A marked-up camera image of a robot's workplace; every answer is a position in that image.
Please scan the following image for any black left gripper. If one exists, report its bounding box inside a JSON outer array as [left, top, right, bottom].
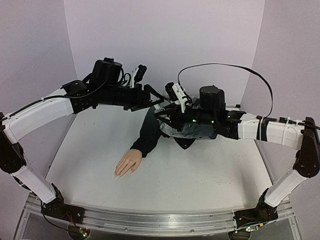
[[101, 83, 167, 113]]

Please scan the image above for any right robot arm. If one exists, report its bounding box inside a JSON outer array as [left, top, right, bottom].
[[155, 82, 320, 210]]

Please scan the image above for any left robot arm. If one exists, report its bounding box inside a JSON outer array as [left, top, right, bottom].
[[0, 57, 164, 219]]

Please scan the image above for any black grey jacket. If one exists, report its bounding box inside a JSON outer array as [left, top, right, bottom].
[[127, 101, 218, 161]]

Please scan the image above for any mannequin hand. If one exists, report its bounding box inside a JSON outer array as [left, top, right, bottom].
[[114, 149, 143, 178]]

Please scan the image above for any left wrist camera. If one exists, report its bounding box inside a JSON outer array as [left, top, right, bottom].
[[128, 64, 147, 88]]

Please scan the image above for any black right camera cable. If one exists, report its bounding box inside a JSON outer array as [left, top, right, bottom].
[[177, 63, 274, 117]]

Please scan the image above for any aluminium front rail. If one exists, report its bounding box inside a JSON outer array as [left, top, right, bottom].
[[14, 194, 301, 240]]

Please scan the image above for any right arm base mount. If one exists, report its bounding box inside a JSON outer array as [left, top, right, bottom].
[[233, 191, 279, 231]]

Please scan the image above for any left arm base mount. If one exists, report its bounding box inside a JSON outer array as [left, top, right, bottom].
[[40, 183, 90, 240]]

